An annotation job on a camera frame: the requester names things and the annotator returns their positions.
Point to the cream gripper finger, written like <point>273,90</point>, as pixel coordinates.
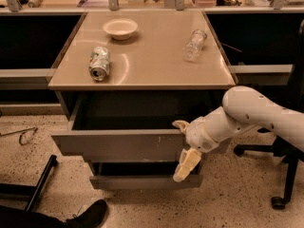
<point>181,125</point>
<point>189,159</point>

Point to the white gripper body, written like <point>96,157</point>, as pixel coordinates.
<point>199,135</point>

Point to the grey top drawer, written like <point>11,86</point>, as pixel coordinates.
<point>132,126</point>

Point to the grey drawer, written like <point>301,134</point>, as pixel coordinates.
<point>140,175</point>
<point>132,126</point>

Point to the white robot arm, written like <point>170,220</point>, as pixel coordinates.
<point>242,109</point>

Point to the grey drawer cabinet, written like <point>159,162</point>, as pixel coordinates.
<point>150,60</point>

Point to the grey bottom drawer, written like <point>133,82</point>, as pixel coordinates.
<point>140,175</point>

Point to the black office chair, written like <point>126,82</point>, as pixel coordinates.
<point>281,148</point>

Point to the clear plastic bottle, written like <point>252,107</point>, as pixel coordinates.
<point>193,47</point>

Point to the crushed soda can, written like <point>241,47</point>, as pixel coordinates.
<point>99,64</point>

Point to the white bowl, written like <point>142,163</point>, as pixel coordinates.
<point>120,29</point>

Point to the black shoe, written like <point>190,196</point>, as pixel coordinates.
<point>92,217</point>

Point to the metal hook on floor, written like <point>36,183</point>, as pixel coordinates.
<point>25,136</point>

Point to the black stand leg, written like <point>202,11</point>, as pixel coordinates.
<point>29,192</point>

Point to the dark trouser leg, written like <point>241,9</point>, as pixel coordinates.
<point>15,218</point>

